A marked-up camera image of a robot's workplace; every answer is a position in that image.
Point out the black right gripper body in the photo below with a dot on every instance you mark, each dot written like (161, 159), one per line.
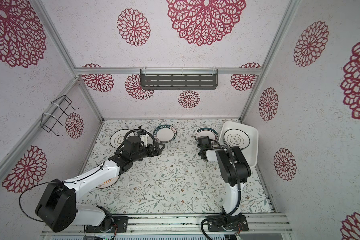
(202, 149)

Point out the orange sunburst plate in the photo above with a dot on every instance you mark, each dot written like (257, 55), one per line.
(108, 183)

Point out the small green Hao Shi plate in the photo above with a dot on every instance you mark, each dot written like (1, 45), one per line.
(165, 133)

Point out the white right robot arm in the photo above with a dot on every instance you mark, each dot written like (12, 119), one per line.
(234, 170)

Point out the white plate flower emblem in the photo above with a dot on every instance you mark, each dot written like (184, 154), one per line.
(235, 137)

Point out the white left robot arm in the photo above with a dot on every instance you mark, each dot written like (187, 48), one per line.
(58, 208)

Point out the white plate thin green rim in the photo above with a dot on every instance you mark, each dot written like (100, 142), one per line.
(117, 138)

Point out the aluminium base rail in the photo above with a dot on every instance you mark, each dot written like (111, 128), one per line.
(189, 225)

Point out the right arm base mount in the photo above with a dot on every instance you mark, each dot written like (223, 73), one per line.
(237, 223)

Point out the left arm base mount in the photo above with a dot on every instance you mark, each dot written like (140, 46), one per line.
(114, 224)

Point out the green red ring plate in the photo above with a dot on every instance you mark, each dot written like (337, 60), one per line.
(205, 131)

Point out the black wire wall rack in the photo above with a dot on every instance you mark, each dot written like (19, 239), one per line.
(61, 105)

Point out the dark metal wall shelf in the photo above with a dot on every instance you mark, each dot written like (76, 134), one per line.
(179, 80)

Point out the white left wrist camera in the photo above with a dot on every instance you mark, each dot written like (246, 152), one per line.
(144, 139)

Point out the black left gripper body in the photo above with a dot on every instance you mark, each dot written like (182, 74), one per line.
(145, 152)

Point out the white plastic bin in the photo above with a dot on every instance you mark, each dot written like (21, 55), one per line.
(251, 152)

